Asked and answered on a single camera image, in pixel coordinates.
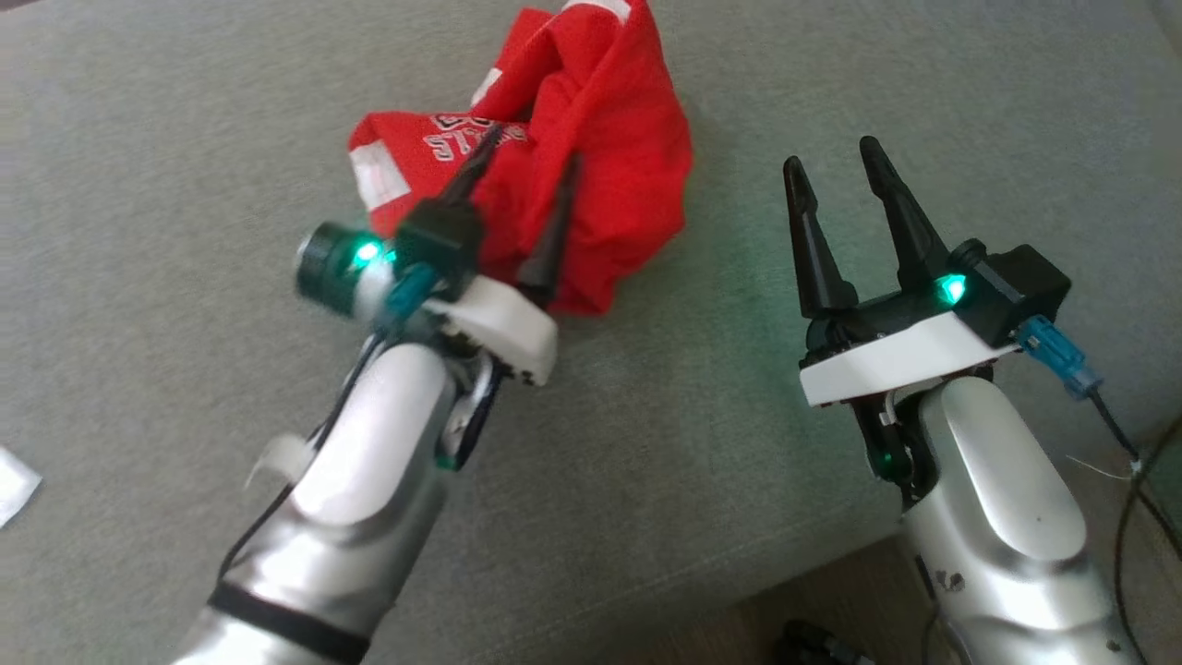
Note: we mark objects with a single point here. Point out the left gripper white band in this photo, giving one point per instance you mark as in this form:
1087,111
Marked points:
508,323

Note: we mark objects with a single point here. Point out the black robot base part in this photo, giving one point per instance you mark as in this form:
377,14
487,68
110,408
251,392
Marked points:
817,645

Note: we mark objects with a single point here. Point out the white paper scrap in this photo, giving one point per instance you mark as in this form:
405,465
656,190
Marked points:
14,485

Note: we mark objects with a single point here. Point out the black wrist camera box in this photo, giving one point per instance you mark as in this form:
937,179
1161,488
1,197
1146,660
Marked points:
439,240
1025,286

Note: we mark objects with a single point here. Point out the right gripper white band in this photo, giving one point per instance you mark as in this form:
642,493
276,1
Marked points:
896,356

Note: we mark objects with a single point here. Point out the red jersey with lettering print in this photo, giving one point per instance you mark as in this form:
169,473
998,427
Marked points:
628,139

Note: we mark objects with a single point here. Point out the grey fabric sofa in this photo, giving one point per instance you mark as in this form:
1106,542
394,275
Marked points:
185,185

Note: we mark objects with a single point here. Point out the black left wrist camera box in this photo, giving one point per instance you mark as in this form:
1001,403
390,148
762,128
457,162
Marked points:
439,240

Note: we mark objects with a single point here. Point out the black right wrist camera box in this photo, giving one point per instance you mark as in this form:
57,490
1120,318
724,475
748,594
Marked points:
1025,286

